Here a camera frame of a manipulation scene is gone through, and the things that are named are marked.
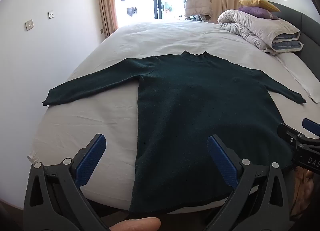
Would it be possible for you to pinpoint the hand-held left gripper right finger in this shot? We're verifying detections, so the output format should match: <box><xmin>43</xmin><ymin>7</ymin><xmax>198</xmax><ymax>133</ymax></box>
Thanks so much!
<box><xmin>206</xmin><ymin>134</ymin><xmax>292</xmax><ymax>231</ymax></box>

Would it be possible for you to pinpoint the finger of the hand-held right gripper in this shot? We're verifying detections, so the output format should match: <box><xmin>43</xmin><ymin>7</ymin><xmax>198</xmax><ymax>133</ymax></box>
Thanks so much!
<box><xmin>302</xmin><ymin>118</ymin><xmax>320</xmax><ymax>137</ymax></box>
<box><xmin>277</xmin><ymin>122</ymin><xmax>320</xmax><ymax>147</ymax></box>

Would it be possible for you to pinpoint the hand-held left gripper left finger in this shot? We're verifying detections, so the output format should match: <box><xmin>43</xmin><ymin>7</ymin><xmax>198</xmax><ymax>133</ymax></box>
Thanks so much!
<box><xmin>23</xmin><ymin>134</ymin><xmax>111</xmax><ymax>231</ymax></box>

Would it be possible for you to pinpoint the dark green sweater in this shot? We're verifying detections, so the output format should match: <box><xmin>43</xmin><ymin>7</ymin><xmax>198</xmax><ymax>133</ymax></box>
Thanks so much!
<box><xmin>42</xmin><ymin>51</ymin><xmax>307</xmax><ymax>215</ymax></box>

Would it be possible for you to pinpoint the person's left hand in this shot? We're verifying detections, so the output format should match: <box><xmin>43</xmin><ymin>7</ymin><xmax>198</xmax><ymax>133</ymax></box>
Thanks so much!
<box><xmin>110</xmin><ymin>217</ymin><xmax>161</xmax><ymax>231</ymax></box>

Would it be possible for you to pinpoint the flat white pillow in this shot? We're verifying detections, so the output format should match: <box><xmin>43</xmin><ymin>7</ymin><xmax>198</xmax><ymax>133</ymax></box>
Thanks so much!
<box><xmin>275</xmin><ymin>52</ymin><xmax>320</xmax><ymax>104</ymax></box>

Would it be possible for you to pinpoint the grey padded headboard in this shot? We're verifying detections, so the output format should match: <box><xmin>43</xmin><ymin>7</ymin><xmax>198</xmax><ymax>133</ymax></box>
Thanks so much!
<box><xmin>267</xmin><ymin>1</ymin><xmax>320</xmax><ymax>84</ymax></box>

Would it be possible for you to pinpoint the folded grey duvet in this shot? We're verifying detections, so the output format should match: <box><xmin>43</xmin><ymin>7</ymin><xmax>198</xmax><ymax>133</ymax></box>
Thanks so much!
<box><xmin>217</xmin><ymin>9</ymin><xmax>304</xmax><ymax>56</ymax></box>

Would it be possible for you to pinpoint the purple pillow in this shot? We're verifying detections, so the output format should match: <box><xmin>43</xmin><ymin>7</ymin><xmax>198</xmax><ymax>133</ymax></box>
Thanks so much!
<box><xmin>237</xmin><ymin>6</ymin><xmax>279</xmax><ymax>20</ymax></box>

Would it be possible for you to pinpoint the yellow pillow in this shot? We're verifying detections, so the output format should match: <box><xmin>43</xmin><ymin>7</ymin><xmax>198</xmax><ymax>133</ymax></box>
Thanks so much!
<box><xmin>238</xmin><ymin>0</ymin><xmax>281</xmax><ymax>12</ymax></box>

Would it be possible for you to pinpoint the bed with white sheet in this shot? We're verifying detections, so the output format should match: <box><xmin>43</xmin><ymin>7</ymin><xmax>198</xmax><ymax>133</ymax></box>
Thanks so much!
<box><xmin>27</xmin><ymin>19</ymin><xmax>320</xmax><ymax>212</ymax></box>

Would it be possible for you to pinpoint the beige puffer vest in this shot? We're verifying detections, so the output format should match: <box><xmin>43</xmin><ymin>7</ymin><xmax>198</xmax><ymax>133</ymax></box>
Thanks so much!
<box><xmin>184</xmin><ymin>0</ymin><xmax>213</xmax><ymax>22</ymax></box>

